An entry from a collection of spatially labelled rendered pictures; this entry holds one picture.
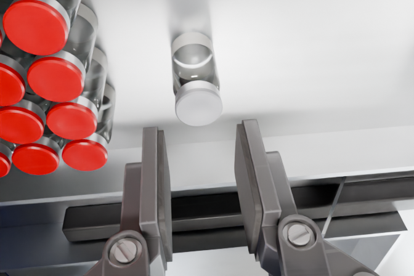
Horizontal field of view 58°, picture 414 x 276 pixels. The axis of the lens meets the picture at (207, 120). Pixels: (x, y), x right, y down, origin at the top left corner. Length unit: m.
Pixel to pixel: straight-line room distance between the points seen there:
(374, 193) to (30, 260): 0.26
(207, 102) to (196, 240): 0.16
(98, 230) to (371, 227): 0.21
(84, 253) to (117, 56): 0.17
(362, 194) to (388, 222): 0.03
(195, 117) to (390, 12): 0.11
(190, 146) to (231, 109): 0.04
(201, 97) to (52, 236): 0.20
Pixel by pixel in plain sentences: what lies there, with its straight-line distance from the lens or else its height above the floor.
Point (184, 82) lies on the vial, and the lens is 0.16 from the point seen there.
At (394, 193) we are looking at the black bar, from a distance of 0.33.
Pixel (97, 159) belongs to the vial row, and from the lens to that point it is 0.18.
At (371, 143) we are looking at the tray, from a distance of 0.26.
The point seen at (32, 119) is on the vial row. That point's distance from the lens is 0.17.
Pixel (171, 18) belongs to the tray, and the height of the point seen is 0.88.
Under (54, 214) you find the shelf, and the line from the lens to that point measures 0.32.
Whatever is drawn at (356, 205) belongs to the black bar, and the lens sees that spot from 0.31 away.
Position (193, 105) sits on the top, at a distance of 0.16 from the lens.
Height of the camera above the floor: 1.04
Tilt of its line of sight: 45 degrees down
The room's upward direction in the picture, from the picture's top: 172 degrees clockwise
